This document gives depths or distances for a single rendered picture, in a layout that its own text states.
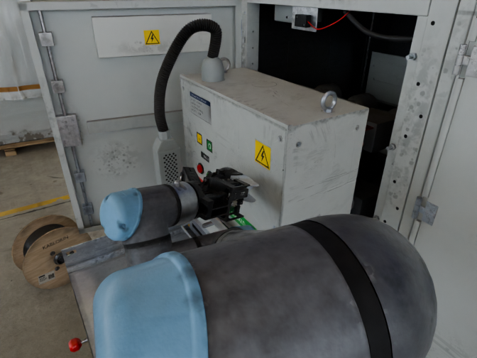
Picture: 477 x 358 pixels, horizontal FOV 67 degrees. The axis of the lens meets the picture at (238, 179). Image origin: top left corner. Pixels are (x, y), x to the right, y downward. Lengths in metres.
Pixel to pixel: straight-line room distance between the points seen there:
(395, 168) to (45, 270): 2.01
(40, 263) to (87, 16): 1.54
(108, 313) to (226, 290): 0.06
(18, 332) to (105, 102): 1.50
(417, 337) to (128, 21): 1.08
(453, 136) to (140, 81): 0.89
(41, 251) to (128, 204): 1.79
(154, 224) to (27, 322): 1.87
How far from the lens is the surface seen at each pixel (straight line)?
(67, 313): 2.34
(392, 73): 1.60
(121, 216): 0.55
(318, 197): 0.82
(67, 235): 2.34
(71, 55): 1.20
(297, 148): 0.71
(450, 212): 0.81
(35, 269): 2.37
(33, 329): 2.34
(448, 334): 0.95
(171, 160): 1.08
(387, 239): 0.24
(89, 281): 1.19
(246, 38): 1.24
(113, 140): 1.27
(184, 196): 0.61
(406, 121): 0.83
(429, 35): 0.79
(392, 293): 0.21
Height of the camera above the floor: 1.63
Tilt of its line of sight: 29 degrees down
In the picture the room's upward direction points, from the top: straight up
